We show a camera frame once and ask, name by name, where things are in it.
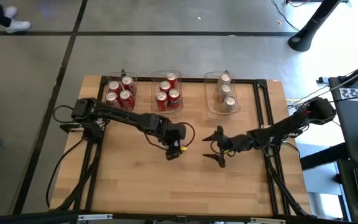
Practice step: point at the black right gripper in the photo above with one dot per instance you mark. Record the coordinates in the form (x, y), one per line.
(233, 144)

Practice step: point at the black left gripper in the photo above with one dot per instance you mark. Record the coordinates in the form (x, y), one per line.
(174, 133)

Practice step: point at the red Fanta can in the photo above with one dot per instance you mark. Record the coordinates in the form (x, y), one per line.
(165, 85)
(161, 100)
(174, 94)
(171, 77)

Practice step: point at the red Coca-Cola can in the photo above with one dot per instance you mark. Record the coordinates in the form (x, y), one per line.
(125, 95)
(127, 81)
(114, 85)
(111, 97)

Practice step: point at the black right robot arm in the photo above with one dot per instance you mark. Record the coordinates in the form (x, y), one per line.
(278, 130)

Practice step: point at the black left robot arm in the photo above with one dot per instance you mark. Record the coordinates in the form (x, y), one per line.
(120, 115)

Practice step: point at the clear plastic bin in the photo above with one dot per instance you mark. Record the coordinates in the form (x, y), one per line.
(211, 109)
(166, 114)
(134, 107)

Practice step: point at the black diagonal strut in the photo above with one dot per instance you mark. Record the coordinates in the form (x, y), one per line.
(322, 155)

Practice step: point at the black side desk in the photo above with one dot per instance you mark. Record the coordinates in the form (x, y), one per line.
(353, 130)

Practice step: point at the yellow scrap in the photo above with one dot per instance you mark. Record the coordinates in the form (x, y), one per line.
(279, 22)

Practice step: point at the black stand pole with base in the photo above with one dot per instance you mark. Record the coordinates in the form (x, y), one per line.
(304, 39)

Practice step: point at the black rig crossbar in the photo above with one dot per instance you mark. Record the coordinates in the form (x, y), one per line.
(42, 217)

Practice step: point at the person's shoe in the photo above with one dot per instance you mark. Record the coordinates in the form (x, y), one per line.
(19, 26)
(10, 12)

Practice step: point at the silver base bracket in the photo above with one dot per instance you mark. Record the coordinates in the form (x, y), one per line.
(263, 126)

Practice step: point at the black aluminium table frame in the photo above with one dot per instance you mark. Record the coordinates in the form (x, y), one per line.
(194, 80)

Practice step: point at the silver bracket plate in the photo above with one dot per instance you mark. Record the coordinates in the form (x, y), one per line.
(95, 216)
(267, 221)

